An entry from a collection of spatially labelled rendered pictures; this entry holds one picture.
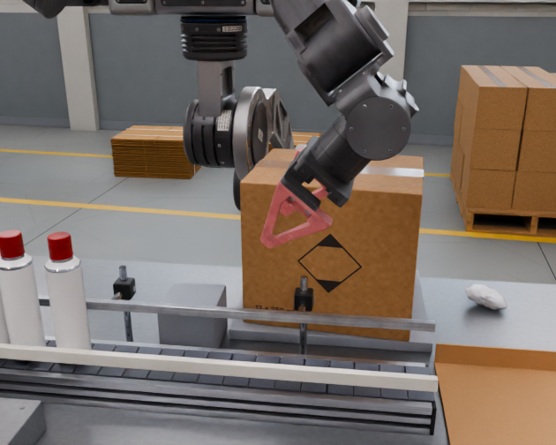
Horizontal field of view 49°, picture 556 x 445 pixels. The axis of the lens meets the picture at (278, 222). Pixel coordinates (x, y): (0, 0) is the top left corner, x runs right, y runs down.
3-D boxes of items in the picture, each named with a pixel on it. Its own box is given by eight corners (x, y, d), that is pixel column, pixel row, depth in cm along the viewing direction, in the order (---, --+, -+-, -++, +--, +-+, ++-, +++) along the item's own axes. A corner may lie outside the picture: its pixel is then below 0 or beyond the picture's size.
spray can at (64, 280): (51, 363, 94) (33, 241, 87) (67, 345, 99) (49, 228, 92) (84, 365, 94) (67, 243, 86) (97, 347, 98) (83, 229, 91)
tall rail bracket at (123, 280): (109, 371, 101) (99, 281, 95) (125, 347, 108) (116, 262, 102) (129, 373, 100) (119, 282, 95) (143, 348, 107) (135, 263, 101)
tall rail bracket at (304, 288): (289, 385, 97) (290, 293, 91) (294, 359, 104) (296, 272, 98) (310, 387, 97) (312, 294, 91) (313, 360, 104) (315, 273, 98)
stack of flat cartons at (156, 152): (113, 176, 496) (108, 139, 485) (135, 159, 545) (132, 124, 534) (190, 179, 489) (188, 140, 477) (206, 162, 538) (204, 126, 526)
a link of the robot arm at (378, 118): (366, 3, 60) (300, 58, 64) (357, 7, 50) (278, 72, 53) (437, 99, 62) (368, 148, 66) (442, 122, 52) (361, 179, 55)
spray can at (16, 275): (5, 360, 95) (-18, 238, 88) (22, 343, 100) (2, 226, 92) (36, 363, 94) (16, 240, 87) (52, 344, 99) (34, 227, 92)
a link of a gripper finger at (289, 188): (235, 231, 62) (292, 167, 59) (251, 207, 69) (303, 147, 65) (285, 274, 63) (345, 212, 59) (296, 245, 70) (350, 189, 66)
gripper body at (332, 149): (289, 171, 61) (336, 116, 58) (304, 146, 70) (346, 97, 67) (337, 213, 62) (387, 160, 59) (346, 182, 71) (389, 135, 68)
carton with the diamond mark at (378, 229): (242, 322, 112) (238, 181, 102) (273, 267, 133) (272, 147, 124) (409, 343, 105) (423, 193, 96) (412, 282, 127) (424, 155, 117)
